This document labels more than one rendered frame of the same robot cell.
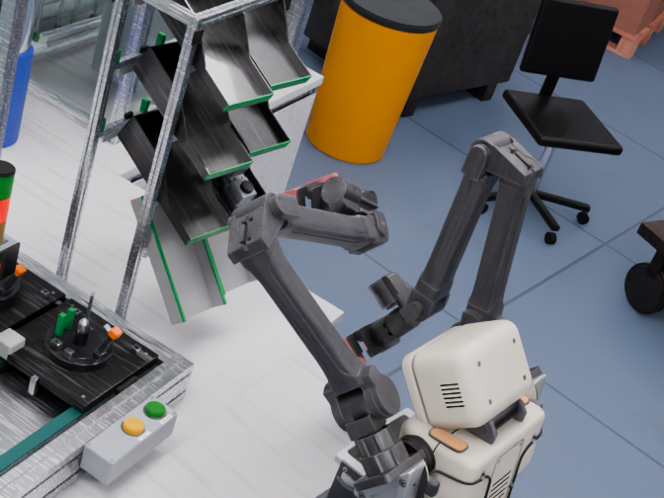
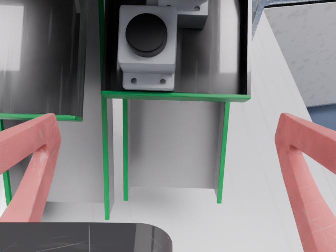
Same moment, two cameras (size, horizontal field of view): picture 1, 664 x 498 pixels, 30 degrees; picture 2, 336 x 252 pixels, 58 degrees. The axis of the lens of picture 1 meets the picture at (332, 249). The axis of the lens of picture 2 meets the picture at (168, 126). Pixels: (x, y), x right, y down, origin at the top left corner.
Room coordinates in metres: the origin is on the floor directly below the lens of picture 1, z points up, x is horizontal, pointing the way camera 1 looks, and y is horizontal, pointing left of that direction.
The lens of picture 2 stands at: (2.23, 0.07, 1.42)
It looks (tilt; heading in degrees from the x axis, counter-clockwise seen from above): 61 degrees down; 60
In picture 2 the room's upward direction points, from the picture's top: 2 degrees clockwise
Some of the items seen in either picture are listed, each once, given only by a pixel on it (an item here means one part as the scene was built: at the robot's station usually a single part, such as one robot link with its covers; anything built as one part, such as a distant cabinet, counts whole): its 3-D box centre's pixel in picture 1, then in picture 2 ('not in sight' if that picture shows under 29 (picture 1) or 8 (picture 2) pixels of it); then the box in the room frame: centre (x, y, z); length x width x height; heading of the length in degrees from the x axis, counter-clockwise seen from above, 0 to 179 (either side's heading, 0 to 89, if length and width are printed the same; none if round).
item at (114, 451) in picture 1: (129, 439); not in sight; (1.80, 0.25, 0.93); 0.21 x 0.07 x 0.06; 160
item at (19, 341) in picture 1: (8, 344); not in sight; (1.90, 0.54, 0.97); 0.05 x 0.05 x 0.04; 70
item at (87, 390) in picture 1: (76, 352); not in sight; (1.95, 0.42, 0.96); 0.24 x 0.24 x 0.02; 70
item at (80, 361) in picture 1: (78, 345); not in sight; (1.95, 0.42, 0.98); 0.14 x 0.14 x 0.02
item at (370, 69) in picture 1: (368, 74); not in sight; (5.15, 0.11, 0.36); 0.45 x 0.45 x 0.72
